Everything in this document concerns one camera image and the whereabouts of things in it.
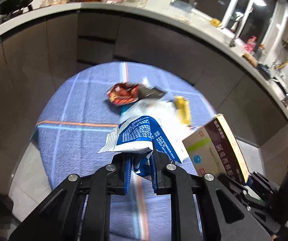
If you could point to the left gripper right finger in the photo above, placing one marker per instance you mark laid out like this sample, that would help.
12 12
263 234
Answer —
202 208

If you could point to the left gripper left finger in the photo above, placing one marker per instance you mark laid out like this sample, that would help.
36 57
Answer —
79 207

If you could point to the cardboard medicine box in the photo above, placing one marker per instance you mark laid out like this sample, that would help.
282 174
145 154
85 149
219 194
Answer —
213 149

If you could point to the blue white snack bag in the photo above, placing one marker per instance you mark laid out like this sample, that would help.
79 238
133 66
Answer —
140 135

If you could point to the red snack bag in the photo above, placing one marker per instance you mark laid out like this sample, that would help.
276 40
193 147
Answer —
123 93

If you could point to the grey kitchen counter cabinets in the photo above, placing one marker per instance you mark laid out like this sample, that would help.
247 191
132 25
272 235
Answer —
40 49

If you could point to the blue plaid tablecloth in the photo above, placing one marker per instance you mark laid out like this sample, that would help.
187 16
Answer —
73 127

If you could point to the white plastic bag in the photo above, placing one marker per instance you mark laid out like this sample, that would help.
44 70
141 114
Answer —
164 112

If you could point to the yellow snack wrapper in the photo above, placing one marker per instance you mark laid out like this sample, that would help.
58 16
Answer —
183 110

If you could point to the dark foil wrapper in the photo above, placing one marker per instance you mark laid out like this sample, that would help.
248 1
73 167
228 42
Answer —
152 93

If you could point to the yellow sponge on sill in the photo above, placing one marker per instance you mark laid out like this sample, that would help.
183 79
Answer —
216 22

